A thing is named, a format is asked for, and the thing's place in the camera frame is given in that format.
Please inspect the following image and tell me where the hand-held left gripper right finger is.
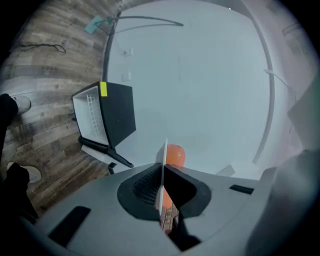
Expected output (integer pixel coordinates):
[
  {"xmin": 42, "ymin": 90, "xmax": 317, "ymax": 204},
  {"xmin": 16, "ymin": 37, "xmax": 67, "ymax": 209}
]
[{"xmin": 163, "ymin": 164, "xmax": 273, "ymax": 256}]

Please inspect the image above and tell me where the black looped floor cable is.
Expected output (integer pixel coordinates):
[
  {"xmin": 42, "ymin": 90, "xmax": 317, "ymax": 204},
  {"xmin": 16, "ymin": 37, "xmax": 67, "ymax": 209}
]
[{"xmin": 19, "ymin": 42, "xmax": 67, "ymax": 54}]

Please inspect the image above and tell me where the person's black trouser leg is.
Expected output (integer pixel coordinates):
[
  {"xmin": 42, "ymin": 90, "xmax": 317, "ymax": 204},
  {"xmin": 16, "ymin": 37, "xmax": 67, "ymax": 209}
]
[
  {"xmin": 0, "ymin": 161, "xmax": 39, "ymax": 226},
  {"xmin": 0, "ymin": 92, "xmax": 20, "ymax": 128}
]

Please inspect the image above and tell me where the person's white shoe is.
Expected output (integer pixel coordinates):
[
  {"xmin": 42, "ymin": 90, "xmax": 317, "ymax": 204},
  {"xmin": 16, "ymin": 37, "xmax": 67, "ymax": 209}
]
[
  {"xmin": 11, "ymin": 95, "xmax": 32, "ymax": 116},
  {"xmin": 6, "ymin": 161, "xmax": 42, "ymax": 185}
]

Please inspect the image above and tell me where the orange carrot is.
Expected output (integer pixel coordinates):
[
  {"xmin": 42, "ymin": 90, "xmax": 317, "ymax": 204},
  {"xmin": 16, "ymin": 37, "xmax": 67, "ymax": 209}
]
[{"xmin": 161, "ymin": 143, "xmax": 187, "ymax": 210}]

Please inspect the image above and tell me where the black box cabinet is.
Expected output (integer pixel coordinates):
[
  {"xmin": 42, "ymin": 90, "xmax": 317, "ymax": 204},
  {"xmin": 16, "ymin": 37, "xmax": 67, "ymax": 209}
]
[{"xmin": 71, "ymin": 80, "xmax": 137, "ymax": 169}]

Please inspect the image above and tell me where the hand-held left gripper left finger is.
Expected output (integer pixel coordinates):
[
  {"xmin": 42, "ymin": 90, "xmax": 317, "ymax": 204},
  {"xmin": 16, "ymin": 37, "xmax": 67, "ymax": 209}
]
[{"xmin": 32, "ymin": 162, "xmax": 184, "ymax": 256}]

